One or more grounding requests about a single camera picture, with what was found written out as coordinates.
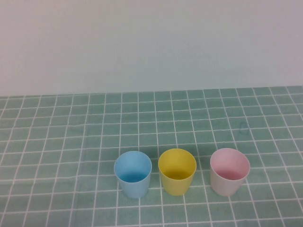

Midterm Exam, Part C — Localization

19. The light blue plastic cup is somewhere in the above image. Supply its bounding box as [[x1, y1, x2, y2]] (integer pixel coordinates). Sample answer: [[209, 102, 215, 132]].
[[114, 150, 152, 199]]

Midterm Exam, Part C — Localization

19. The pink plastic cup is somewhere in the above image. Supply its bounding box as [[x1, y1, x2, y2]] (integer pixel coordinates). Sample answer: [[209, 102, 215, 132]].
[[210, 148, 251, 197]]

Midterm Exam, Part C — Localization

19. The yellow plastic cup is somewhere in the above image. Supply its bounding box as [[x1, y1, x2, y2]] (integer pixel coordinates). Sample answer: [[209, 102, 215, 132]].
[[158, 148, 197, 197]]

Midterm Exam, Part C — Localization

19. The green white grid tablecloth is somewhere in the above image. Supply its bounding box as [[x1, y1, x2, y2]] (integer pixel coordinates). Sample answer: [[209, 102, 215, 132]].
[[0, 85, 303, 227]]

